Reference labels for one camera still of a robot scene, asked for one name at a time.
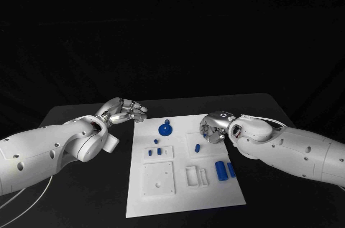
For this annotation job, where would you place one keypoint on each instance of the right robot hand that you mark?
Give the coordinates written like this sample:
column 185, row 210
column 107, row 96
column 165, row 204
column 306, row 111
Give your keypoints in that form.
column 214, row 126

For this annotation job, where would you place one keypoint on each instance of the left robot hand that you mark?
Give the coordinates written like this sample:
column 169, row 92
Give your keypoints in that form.
column 123, row 110

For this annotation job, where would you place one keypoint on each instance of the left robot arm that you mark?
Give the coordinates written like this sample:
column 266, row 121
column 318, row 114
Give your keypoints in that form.
column 41, row 143

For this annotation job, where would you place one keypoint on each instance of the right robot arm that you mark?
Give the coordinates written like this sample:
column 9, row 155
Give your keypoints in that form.
column 290, row 149

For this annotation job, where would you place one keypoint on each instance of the white task board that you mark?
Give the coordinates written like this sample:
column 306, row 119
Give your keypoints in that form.
column 184, row 166

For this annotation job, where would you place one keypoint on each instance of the blue short cylinder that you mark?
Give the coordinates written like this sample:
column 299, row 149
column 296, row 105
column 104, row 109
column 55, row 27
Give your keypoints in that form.
column 197, row 148

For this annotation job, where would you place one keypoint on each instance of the blue gear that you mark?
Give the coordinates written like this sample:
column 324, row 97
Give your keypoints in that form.
column 165, row 129

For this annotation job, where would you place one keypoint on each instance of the thick blue long cylinder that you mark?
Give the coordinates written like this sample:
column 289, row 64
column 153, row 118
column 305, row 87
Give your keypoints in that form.
column 221, row 171

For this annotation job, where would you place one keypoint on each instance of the thin blue long cylinder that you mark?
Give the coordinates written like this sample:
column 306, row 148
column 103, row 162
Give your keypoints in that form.
column 231, row 170

